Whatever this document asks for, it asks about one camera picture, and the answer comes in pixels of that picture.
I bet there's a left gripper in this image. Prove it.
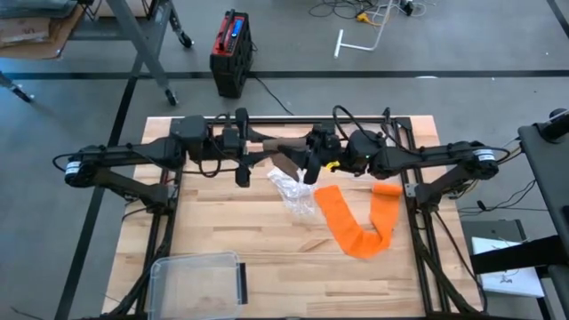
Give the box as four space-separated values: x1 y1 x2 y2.
210 107 278 188

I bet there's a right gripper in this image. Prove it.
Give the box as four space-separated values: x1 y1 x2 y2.
277 122 348 186

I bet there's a clear plastic bag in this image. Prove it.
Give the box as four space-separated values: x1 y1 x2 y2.
266 167 319 218

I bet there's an orange elastic bandage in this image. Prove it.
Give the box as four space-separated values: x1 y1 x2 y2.
314 182 404 260

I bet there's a clear plastic container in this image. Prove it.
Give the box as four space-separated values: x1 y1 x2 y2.
148 251 248 320

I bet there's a red and black case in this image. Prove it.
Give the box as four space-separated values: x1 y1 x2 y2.
209 8 255 100

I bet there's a white T-shaped pipe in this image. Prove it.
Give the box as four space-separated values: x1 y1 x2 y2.
333 0 397 60

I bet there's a grey metal cart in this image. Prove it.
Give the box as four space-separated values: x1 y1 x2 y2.
68 0 196 108

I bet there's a white paper sheet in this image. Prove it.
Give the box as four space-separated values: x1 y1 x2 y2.
470 236 546 299

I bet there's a black equipment stand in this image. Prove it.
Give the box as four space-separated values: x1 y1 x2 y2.
517 108 569 320

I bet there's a grey cart leg with caster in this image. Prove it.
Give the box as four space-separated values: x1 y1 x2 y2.
0 70 36 104

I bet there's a brown cardboard box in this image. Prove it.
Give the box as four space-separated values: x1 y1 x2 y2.
0 4 86 61

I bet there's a grey foam sheet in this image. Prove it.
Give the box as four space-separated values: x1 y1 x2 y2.
0 0 80 20

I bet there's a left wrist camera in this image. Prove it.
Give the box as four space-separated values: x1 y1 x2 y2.
221 127 242 150

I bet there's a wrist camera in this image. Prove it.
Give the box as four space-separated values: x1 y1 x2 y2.
221 127 242 150
311 123 338 140

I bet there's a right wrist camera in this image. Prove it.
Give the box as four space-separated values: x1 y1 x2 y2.
311 123 338 140

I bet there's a black case cable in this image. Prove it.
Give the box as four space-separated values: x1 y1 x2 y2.
251 73 295 117

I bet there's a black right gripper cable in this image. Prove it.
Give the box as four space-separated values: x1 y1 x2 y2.
332 105 388 143

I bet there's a black aluminium table frame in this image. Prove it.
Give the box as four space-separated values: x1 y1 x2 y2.
104 114 486 320

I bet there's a floor cable tangle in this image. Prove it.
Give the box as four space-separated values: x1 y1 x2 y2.
309 0 428 21

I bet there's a black floor cable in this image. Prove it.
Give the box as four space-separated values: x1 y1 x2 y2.
457 177 550 217

